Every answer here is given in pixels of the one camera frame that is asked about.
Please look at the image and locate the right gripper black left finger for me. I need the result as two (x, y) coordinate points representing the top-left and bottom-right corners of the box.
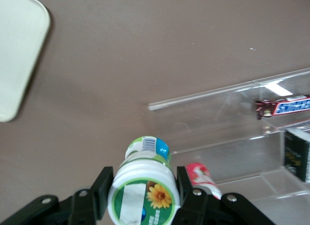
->
(0, 166), (114, 225)

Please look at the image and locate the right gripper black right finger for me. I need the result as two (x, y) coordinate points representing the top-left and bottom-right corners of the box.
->
(170, 165), (277, 225)

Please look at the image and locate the green gum bottle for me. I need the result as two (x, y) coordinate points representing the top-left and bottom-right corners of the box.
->
(107, 135), (181, 225)

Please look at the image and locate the red strawberry gum bottle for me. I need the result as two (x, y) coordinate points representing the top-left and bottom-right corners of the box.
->
(185, 163), (222, 200)

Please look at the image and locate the cream plastic tray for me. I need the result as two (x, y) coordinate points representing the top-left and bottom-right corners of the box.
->
(0, 0), (51, 123)

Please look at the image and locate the clear acrylic display shelf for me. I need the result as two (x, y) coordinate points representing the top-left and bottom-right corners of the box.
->
(147, 67), (310, 206)

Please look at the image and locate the black cardboard box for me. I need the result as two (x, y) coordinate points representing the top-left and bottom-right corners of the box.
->
(283, 128), (310, 182)

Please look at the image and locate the Snickers chocolate bar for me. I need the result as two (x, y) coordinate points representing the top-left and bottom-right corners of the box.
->
(254, 94), (310, 121)

